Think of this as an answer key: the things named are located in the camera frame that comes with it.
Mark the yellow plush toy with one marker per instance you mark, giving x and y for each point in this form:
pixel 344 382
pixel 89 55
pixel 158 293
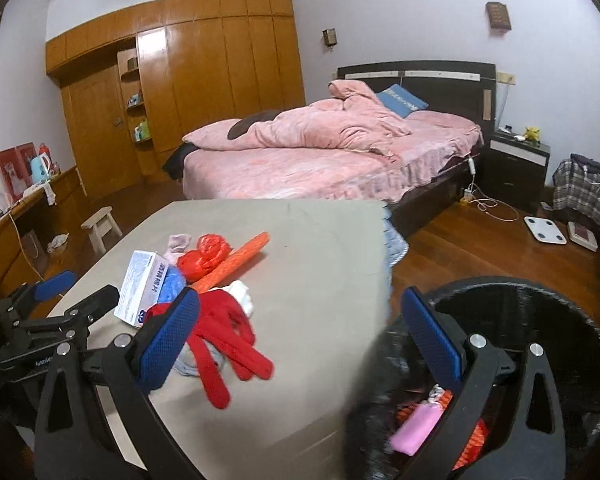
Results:
pixel 532 134

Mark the black trash bin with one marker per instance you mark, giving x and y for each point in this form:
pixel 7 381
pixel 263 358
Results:
pixel 511 314

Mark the pink small sock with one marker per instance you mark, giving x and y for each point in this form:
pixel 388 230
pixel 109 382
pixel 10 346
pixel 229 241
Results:
pixel 178 245

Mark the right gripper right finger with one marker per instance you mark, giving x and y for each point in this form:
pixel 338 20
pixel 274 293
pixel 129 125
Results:
pixel 468 366

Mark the red plastic bag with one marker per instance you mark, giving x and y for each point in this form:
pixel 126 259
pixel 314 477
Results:
pixel 210 251

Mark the white blue cardboard box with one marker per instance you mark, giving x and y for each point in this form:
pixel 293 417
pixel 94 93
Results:
pixel 141 287

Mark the pink quilt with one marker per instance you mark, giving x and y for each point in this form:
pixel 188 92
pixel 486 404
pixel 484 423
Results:
pixel 351 119

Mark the brown wall lamp right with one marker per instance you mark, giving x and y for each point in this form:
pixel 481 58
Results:
pixel 498 16

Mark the blue plastic bag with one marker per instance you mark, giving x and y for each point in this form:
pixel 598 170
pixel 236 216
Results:
pixel 173 283

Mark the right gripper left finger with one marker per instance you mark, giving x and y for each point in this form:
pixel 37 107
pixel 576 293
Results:
pixel 72 437

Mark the blue pillow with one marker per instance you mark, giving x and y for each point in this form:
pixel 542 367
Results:
pixel 400 101

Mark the black white nightstand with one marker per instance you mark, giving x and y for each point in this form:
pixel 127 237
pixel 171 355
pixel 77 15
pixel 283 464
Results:
pixel 515 171

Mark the blue white kettle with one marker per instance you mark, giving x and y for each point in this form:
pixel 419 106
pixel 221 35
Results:
pixel 41 168

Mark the pink sachet in bin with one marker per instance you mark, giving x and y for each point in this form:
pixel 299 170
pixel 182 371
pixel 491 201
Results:
pixel 416 423

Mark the brown wall lamp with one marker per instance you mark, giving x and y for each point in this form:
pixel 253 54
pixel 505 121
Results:
pixel 498 16
pixel 329 37

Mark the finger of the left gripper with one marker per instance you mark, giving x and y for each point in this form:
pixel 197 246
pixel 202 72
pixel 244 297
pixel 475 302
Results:
pixel 87 304
pixel 26 297

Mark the white bathroom scale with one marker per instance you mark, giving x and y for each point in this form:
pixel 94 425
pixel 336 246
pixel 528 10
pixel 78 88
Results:
pixel 545 231

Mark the orange mesh tube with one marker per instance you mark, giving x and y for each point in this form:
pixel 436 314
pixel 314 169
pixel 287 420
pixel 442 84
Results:
pixel 233 262

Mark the wooden wardrobe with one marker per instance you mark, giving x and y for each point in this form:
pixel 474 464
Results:
pixel 133 82

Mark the dark wooden bed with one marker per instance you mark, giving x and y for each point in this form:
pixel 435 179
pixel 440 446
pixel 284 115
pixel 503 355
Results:
pixel 421 178

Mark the white crumpled tissue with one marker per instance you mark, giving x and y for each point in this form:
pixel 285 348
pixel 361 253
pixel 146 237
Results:
pixel 240 292

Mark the white small stool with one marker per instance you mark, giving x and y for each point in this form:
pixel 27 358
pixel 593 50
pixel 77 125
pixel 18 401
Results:
pixel 98 226

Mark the red photo frame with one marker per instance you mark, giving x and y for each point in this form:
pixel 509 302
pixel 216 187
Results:
pixel 15 169

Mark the wooden side desk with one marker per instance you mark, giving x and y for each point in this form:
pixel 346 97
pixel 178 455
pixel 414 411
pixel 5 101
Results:
pixel 39 240

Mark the plaid cloth on chair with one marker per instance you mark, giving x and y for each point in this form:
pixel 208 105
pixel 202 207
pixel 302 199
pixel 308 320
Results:
pixel 577 187

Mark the light blue knitted cloth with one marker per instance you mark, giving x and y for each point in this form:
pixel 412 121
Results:
pixel 396 245

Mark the brown wall lamp left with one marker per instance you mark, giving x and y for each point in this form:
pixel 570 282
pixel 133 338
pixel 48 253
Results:
pixel 329 37

